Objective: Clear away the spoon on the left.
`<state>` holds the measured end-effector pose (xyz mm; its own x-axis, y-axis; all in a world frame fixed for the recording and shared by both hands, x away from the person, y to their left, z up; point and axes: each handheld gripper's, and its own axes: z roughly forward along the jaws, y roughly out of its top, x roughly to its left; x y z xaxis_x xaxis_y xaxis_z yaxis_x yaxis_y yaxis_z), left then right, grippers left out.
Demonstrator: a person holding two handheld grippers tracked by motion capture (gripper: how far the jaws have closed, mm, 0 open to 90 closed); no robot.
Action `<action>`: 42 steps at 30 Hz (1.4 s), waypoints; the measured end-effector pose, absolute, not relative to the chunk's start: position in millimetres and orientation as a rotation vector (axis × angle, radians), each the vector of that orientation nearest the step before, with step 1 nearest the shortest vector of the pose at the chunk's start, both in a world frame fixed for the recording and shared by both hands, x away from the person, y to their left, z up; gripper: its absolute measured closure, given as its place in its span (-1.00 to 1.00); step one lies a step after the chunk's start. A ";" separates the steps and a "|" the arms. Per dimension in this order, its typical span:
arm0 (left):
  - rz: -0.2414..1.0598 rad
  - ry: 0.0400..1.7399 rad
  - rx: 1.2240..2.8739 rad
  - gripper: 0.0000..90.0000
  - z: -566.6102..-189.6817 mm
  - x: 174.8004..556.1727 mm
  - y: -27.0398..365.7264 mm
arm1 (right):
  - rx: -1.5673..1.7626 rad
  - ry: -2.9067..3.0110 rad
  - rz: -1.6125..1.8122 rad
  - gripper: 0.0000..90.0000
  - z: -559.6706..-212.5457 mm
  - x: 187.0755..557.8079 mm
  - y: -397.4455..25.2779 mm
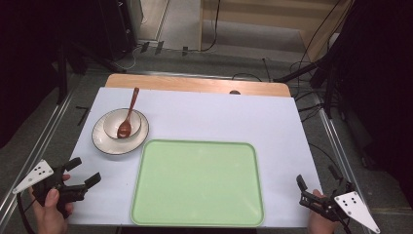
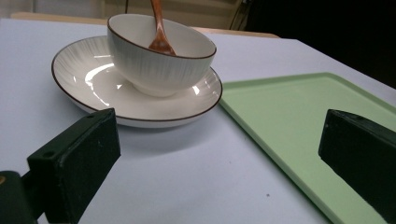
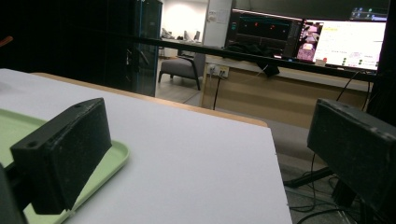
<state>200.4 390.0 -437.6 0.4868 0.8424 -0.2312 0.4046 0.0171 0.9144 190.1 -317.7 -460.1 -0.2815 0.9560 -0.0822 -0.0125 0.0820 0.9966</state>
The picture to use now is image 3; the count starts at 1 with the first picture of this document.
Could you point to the grey armchair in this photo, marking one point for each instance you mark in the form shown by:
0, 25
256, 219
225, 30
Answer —
182, 67

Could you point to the black horizontal metal bar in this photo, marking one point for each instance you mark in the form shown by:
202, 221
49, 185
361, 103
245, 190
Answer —
249, 56

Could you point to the wooden counter desk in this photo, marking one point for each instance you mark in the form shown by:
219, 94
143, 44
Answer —
274, 93

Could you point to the light green plastic tray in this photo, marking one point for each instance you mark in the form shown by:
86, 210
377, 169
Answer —
12, 130

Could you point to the dark cloth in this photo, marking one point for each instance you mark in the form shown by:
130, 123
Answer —
252, 51

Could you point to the dark glass cabinet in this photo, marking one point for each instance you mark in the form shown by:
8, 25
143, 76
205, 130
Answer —
146, 46

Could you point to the bright white computer monitor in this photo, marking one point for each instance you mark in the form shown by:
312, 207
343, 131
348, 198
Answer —
345, 43

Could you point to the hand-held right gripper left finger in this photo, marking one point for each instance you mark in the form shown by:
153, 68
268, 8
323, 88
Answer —
67, 155

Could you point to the white wall socket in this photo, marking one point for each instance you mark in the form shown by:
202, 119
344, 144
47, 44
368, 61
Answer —
218, 70

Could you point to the black stand foot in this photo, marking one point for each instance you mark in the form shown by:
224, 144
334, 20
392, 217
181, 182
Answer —
306, 179

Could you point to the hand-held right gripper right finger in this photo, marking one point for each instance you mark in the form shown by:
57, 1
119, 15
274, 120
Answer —
358, 149

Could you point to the dark computer monitor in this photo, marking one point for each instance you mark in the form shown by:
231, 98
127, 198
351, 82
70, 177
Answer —
264, 31

